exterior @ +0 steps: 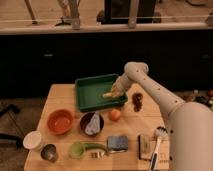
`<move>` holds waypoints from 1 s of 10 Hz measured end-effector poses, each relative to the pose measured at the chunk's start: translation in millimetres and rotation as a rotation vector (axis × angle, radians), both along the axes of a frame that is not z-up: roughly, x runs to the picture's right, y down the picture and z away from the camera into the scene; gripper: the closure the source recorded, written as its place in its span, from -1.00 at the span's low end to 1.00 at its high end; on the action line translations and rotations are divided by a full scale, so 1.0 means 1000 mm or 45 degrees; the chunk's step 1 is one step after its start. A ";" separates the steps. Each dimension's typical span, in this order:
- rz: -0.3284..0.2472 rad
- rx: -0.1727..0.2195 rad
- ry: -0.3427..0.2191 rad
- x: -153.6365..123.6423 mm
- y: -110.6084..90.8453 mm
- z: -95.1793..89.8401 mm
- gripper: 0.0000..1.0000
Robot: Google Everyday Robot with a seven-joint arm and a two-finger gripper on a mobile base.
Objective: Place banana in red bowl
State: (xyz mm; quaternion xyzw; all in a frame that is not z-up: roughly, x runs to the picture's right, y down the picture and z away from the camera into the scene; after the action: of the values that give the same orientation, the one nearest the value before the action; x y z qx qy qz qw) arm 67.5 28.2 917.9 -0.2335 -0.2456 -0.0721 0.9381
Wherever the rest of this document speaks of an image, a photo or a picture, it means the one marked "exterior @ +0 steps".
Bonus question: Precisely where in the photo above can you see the green plastic tray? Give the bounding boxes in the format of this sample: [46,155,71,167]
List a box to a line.
[75,74,128,112]

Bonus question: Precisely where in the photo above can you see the yellow banana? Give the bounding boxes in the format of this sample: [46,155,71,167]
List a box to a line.
[102,92,115,99]

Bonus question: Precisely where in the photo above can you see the dark red grapes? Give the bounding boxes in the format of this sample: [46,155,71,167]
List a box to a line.
[132,93,143,112]

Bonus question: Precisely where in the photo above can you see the metal cup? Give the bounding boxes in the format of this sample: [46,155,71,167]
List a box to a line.
[41,144,58,162]

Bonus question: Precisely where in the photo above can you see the white cup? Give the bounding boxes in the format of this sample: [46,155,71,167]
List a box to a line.
[23,131,44,151]

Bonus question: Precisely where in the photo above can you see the brown scrub brush block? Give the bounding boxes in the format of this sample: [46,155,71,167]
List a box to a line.
[138,134,151,160]

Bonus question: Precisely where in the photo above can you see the blue sponge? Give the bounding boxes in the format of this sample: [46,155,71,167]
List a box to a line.
[107,136,128,151]

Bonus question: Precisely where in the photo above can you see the green scoop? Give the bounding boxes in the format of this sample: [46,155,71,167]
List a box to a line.
[68,141,108,159]

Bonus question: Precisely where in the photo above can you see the red bowl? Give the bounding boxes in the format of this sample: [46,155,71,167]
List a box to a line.
[47,109,74,135]

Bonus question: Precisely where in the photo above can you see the orange fruit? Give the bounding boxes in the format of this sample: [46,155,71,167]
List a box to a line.
[108,109,121,122]

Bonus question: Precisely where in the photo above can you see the dark bowl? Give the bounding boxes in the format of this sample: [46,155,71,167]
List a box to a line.
[80,112,104,136]

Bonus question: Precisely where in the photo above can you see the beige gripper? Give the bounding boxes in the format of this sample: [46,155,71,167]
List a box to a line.
[111,74,133,98]

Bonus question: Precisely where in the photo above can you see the white dish brush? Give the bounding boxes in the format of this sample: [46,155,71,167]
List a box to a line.
[149,126,167,171]

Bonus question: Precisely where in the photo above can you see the grey white cloth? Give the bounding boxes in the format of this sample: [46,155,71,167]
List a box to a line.
[85,112,100,136]

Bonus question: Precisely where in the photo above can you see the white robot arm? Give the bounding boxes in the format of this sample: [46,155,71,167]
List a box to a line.
[111,62,213,171]

